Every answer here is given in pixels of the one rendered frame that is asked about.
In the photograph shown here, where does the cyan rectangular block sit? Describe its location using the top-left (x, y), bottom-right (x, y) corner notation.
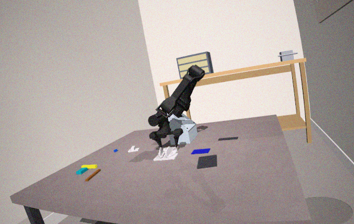
top-left (76, 167), bottom-right (88, 174)

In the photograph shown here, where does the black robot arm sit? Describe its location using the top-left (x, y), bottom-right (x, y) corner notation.
top-left (148, 64), bottom-right (205, 139)

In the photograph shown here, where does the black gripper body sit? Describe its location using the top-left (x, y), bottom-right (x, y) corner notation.
top-left (149, 121), bottom-right (183, 139)

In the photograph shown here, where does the yellow rectangular block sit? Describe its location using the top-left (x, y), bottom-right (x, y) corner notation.
top-left (81, 164), bottom-right (97, 169)

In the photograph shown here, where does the blue rectangular plate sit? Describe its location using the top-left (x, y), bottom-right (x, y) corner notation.
top-left (191, 148), bottom-right (210, 154)

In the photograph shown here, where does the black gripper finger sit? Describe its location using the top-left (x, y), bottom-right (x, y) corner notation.
top-left (174, 136), bottom-right (180, 148)
top-left (152, 138), bottom-right (162, 148)

